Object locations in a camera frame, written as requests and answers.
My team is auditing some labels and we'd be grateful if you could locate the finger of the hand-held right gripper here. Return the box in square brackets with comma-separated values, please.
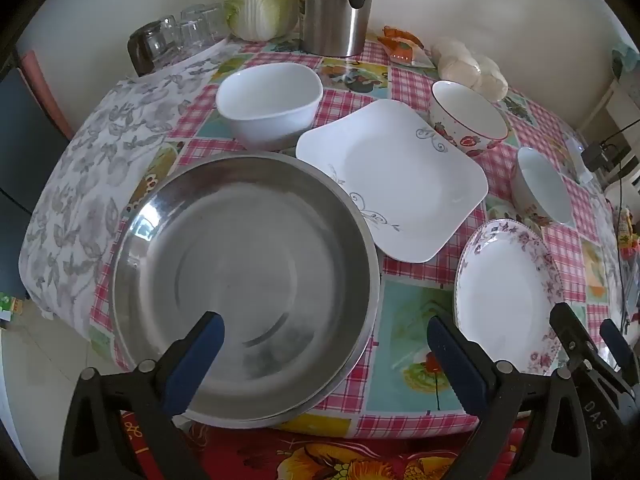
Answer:
[549, 303, 632, 401]
[599, 318, 640, 378]

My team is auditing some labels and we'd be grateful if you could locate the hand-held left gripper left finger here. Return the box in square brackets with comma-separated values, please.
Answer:
[59, 311, 226, 480]

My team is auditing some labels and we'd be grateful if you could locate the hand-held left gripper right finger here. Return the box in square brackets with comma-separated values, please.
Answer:
[426, 312, 592, 480]

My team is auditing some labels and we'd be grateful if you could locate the floral rim round plate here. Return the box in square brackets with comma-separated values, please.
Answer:
[453, 220, 566, 377]

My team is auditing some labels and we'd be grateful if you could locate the stainless steel basin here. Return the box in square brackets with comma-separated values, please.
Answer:
[111, 152, 382, 428]

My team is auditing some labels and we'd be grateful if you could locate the small white bowl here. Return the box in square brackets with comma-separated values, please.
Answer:
[511, 147, 575, 226]

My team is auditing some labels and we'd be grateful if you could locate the white square plate grey print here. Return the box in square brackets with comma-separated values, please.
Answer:
[296, 99, 489, 264]

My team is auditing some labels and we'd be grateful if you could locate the strawberry print bowl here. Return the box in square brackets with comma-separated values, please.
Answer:
[430, 80, 510, 157]

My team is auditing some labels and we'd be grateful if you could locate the white square bowl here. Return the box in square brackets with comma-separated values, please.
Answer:
[216, 63, 323, 151]

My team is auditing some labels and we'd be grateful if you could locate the white power strip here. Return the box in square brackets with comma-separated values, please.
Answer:
[565, 139, 596, 185]

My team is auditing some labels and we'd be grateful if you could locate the black power adapter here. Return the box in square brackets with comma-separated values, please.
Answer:
[584, 142, 621, 172]

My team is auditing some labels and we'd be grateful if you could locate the green white box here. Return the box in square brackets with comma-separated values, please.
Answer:
[0, 292, 26, 322]

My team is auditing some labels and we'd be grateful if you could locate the grey floral cloth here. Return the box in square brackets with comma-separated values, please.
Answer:
[19, 42, 633, 331]

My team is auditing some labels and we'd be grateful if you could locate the dark blue panel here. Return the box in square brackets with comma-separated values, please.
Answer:
[0, 67, 71, 301]

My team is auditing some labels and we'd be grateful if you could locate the bag of steamed buns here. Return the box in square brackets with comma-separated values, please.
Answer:
[431, 39, 509, 101]

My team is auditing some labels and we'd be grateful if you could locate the pink checked tablecloth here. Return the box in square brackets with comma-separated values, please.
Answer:
[90, 35, 626, 441]

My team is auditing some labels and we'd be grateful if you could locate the pink panel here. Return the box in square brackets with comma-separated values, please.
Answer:
[17, 51, 76, 140]

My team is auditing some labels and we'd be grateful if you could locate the orange snack packet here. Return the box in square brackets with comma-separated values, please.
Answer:
[377, 26, 436, 67]

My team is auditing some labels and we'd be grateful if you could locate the clear drinking glass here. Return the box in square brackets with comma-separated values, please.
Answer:
[157, 15, 183, 58]
[202, 2, 230, 43]
[177, 6, 211, 51]

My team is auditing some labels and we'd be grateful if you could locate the napa cabbage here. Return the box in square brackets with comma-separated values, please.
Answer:
[223, 0, 302, 41]

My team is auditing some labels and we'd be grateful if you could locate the stainless steel thermos jug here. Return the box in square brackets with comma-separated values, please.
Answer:
[299, 0, 375, 58]

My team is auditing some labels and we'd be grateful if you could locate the white shelf frame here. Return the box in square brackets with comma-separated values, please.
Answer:
[575, 35, 640, 191]

